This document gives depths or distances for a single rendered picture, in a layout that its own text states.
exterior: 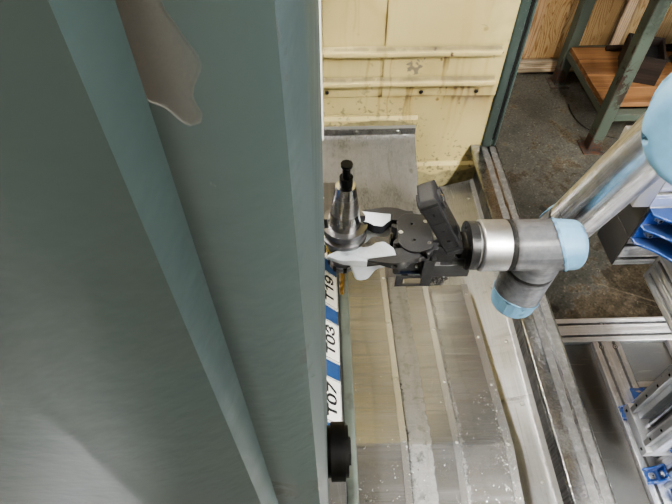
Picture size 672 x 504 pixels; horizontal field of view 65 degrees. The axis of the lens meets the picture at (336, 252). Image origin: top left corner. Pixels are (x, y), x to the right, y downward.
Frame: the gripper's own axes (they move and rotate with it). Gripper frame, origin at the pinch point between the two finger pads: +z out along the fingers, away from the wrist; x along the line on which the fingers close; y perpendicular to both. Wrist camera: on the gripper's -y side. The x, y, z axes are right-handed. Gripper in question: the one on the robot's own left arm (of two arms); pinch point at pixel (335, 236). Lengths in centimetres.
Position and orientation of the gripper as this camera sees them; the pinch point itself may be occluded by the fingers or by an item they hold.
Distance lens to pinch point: 73.7
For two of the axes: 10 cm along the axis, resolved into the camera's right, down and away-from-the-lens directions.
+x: -0.3, -7.7, 6.4
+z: -10.0, 0.1, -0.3
